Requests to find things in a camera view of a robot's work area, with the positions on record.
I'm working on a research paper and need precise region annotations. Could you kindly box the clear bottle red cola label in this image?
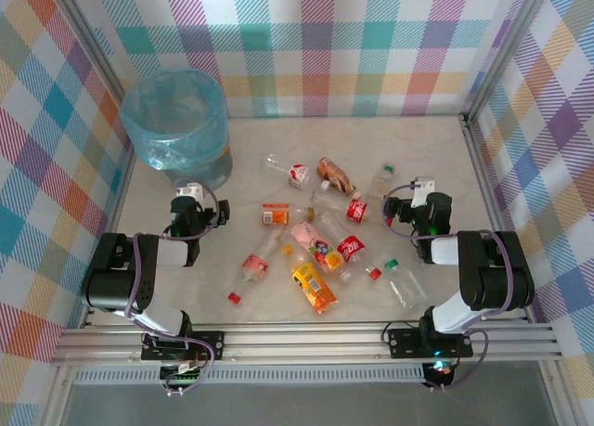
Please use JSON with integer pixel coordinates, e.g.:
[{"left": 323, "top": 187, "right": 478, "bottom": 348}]
[
  {"left": 309, "top": 188, "right": 387, "bottom": 226},
  {"left": 319, "top": 210, "right": 383, "bottom": 282}
]

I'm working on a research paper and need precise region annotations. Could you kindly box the clear bottle orange label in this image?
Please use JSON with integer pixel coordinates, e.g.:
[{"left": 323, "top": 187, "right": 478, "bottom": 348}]
[{"left": 261, "top": 202, "right": 317, "bottom": 226}]

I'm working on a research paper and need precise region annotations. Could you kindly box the clear bottle pink label red cap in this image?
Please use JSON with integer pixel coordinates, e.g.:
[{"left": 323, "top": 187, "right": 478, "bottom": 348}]
[{"left": 226, "top": 228, "right": 290, "bottom": 305}]

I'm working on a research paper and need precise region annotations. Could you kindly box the brown coffee bottle white cap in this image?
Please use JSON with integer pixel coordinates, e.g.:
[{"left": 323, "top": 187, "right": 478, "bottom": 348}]
[{"left": 316, "top": 156, "right": 357, "bottom": 197}]

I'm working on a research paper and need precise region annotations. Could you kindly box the clear bottle red white label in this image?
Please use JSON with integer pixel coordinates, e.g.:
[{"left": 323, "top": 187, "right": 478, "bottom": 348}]
[{"left": 265, "top": 153, "right": 314, "bottom": 189}]

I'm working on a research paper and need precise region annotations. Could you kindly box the pink drink bottle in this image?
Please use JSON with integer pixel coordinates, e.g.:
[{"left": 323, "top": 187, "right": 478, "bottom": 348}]
[{"left": 290, "top": 219, "right": 355, "bottom": 279}]

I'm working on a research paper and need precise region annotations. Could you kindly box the yellow orange bottle yellow cap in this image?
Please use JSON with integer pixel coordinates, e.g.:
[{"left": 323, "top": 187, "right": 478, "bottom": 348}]
[{"left": 281, "top": 244, "right": 339, "bottom": 316}]

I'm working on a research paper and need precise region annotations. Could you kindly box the bin with blue bag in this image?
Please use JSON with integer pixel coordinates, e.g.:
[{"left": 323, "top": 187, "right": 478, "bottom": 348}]
[{"left": 119, "top": 68, "right": 234, "bottom": 190}]

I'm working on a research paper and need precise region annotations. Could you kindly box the slim clear bottle green cap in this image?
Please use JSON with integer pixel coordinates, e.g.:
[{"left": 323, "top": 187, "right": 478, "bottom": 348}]
[{"left": 366, "top": 162, "right": 396, "bottom": 205}]

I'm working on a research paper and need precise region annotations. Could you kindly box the wide clear bottle green cap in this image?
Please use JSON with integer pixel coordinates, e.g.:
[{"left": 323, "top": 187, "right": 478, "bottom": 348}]
[{"left": 381, "top": 257, "right": 428, "bottom": 311}]

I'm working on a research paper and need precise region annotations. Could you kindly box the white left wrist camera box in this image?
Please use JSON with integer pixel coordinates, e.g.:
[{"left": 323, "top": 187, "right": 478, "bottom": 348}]
[{"left": 174, "top": 183, "right": 206, "bottom": 207}]

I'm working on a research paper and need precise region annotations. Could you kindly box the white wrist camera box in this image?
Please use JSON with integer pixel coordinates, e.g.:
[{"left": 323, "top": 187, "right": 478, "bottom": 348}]
[
  {"left": 411, "top": 176, "right": 438, "bottom": 209},
  {"left": 174, "top": 183, "right": 206, "bottom": 207}
]

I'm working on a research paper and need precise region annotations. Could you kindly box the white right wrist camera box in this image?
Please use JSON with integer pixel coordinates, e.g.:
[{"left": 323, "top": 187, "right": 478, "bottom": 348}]
[{"left": 411, "top": 176, "right": 438, "bottom": 209}]

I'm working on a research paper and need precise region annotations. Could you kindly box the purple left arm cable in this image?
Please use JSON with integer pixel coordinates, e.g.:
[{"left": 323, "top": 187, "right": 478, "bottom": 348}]
[{"left": 124, "top": 177, "right": 219, "bottom": 397}]

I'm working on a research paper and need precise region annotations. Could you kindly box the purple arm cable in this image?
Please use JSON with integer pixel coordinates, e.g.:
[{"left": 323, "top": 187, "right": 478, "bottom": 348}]
[
  {"left": 124, "top": 177, "right": 219, "bottom": 397},
  {"left": 381, "top": 182, "right": 517, "bottom": 393}
]

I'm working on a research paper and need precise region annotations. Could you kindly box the aluminium side rail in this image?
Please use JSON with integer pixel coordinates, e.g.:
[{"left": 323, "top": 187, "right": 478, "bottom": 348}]
[{"left": 461, "top": 115, "right": 507, "bottom": 235}]

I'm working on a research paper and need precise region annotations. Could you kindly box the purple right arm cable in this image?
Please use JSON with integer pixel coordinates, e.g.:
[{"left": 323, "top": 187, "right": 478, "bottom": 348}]
[{"left": 381, "top": 182, "right": 517, "bottom": 393}]

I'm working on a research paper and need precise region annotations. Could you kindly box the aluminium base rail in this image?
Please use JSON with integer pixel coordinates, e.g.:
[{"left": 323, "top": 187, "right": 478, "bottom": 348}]
[{"left": 49, "top": 320, "right": 566, "bottom": 368}]

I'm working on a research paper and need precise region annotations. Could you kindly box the grey slotted cable duct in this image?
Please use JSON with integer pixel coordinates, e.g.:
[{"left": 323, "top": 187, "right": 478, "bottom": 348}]
[{"left": 71, "top": 368, "right": 428, "bottom": 384}]

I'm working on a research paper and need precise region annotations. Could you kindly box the aluminium frame post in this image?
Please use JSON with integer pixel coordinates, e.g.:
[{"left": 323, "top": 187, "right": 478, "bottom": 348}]
[
  {"left": 54, "top": 0, "right": 136, "bottom": 161},
  {"left": 462, "top": 0, "right": 558, "bottom": 126}
]

